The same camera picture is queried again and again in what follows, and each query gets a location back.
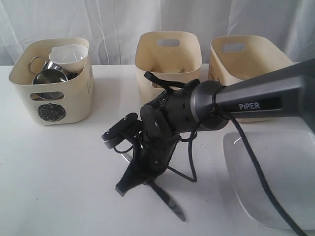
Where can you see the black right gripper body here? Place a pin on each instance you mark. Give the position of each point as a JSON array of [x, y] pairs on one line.
[[155, 155]]

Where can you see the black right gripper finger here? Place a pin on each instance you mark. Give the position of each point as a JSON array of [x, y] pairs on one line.
[[130, 179]]

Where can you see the steel table knife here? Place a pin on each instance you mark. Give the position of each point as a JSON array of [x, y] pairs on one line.
[[167, 199]]

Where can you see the white plastic bowl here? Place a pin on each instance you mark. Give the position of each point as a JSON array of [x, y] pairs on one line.
[[71, 57]]

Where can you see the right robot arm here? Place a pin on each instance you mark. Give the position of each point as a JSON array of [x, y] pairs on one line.
[[202, 106]]

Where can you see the cream bin triangle mark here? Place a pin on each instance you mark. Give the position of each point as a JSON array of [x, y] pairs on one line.
[[166, 49]]

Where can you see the cream bin circle mark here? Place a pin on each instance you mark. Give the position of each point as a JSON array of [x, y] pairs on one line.
[[78, 92]]

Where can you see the cream bin square mark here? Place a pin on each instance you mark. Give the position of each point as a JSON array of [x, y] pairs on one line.
[[234, 59]]

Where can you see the white backdrop curtain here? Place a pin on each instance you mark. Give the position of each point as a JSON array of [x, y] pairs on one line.
[[113, 27]]

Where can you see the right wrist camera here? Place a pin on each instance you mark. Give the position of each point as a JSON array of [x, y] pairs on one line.
[[128, 127]]

